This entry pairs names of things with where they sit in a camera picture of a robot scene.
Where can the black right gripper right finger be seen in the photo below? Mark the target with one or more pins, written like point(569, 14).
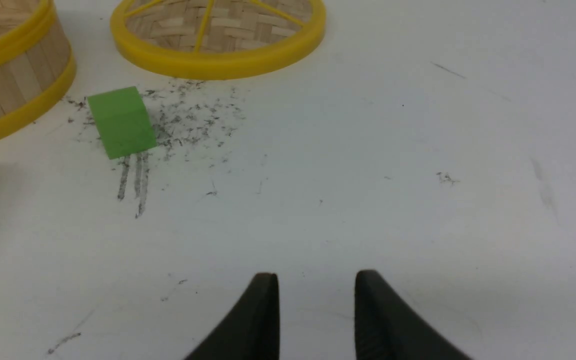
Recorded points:
point(387, 328)

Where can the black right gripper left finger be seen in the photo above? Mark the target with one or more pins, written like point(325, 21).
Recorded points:
point(252, 328)

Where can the green cube block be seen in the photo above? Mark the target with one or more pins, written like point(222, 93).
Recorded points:
point(122, 121)

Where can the bamboo steamer lid yellow rim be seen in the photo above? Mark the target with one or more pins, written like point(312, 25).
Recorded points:
point(212, 40)

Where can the bamboo steamer basket yellow rim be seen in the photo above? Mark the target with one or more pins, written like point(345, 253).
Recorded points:
point(37, 63)

